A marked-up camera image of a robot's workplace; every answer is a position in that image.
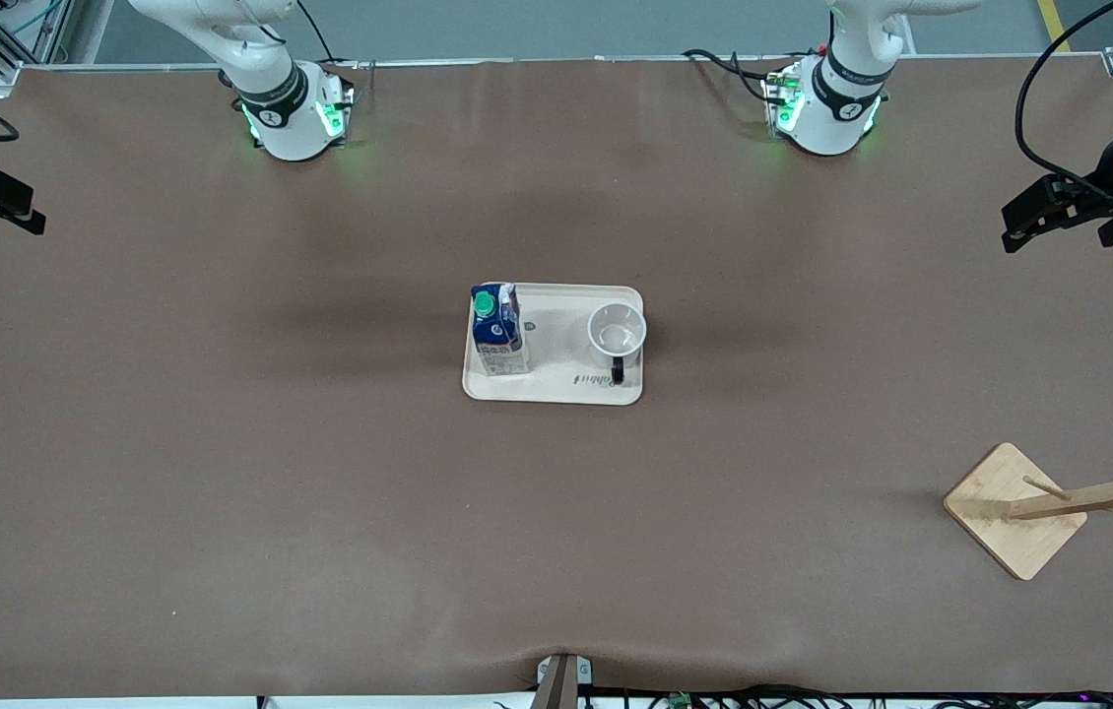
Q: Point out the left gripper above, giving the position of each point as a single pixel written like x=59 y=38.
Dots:
x=1111 y=173

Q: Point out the wooden mug rack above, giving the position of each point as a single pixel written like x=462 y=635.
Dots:
x=1014 y=522

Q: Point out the blue and white milk carton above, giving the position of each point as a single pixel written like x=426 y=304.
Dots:
x=499 y=340

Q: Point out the cream rectangular tray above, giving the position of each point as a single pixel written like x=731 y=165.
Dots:
x=556 y=379

